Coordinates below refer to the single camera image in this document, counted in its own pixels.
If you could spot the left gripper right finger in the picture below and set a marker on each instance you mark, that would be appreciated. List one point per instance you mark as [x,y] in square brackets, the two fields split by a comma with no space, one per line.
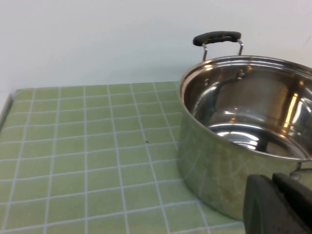
[297,200]

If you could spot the green checkered tablecloth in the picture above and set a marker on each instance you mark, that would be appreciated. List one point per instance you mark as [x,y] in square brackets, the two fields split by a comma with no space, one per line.
[85,158]

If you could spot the stainless steel pot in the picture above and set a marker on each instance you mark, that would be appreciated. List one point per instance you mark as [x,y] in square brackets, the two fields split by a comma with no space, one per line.
[219,165]

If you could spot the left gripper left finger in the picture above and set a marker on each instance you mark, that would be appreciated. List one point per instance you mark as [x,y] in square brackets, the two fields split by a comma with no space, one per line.
[263,209]

